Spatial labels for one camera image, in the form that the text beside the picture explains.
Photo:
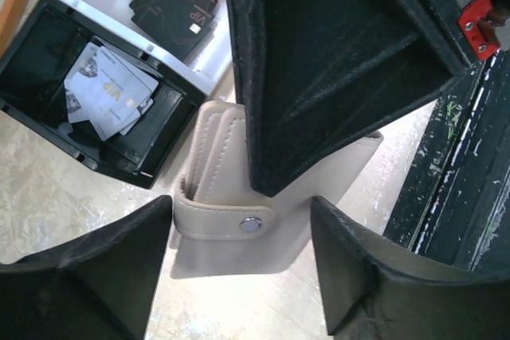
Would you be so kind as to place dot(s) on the black plastic bin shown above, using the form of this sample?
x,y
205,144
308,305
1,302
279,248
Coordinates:
x,y
33,70

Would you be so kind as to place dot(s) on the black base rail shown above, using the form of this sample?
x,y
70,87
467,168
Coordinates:
x,y
454,203

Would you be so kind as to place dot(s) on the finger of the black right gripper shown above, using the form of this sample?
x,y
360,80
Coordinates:
x,y
317,75

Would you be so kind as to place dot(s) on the black VIP cards stack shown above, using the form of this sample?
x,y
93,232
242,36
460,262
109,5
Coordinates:
x,y
178,26

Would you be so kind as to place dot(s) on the silver VIP cards stack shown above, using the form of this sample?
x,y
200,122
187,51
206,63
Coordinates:
x,y
106,90

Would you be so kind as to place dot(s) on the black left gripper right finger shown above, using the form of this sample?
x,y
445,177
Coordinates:
x,y
372,288

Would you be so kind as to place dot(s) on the white plastic bin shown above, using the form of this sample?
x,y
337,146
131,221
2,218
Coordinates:
x,y
204,68

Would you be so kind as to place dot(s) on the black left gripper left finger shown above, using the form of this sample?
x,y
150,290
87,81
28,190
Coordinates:
x,y
98,286

